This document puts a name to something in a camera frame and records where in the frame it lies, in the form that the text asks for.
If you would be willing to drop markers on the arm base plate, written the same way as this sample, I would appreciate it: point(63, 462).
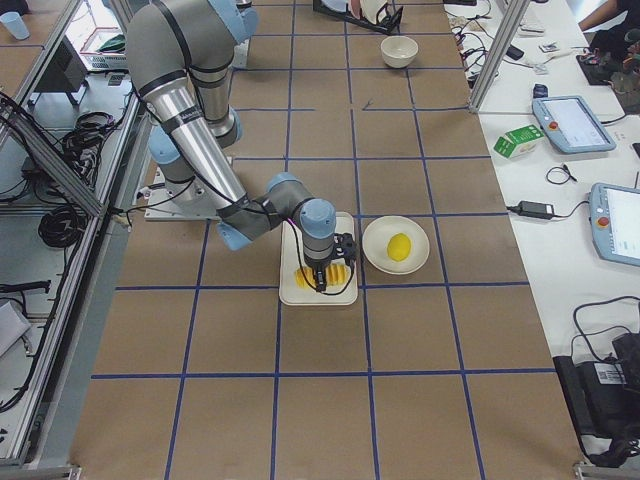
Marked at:
point(181, 196)

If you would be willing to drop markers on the cream bowl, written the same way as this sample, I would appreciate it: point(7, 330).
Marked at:
point(398, 51)

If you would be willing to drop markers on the teach pendant tablet far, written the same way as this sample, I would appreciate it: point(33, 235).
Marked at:
point(570, 125)

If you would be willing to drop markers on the cream round plate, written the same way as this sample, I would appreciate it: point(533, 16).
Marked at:
point(377, 235)

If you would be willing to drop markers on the black plate rack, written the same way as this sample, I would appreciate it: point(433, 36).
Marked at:
point(389, 25)

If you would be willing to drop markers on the yellow lemon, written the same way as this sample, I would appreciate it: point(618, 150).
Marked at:
point(399, 247)

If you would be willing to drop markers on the green white carton box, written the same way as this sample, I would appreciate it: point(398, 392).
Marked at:
point(518, 142)

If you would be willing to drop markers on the blue plate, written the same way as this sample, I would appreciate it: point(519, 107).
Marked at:
point(339, 6)

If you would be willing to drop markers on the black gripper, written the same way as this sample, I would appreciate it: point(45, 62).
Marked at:
point(318, 266)

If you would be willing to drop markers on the aluminium frame post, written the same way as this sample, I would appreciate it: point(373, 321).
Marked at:
point(503, 38)

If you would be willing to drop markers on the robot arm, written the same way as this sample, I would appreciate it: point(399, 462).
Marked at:
point(178, 55)

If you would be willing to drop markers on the black power adapter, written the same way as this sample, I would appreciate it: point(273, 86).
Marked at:
point(535, 210)

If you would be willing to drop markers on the teach pendant tablet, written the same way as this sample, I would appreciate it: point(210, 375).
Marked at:
point(614, 219)
point(570, 125)

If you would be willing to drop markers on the cream plate in rack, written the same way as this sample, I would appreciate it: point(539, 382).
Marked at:
point(374, 11)

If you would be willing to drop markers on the teach pendant tablet near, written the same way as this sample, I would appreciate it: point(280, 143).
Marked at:
point(614, 219)

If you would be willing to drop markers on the pink plate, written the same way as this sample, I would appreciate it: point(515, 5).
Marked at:
point(354, 8)

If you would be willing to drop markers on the blue plastic cup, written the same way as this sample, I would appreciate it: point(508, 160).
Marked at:
point(15, 25)

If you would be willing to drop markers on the ridged yellow bread roll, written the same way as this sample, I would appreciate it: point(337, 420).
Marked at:
point(334, 275)

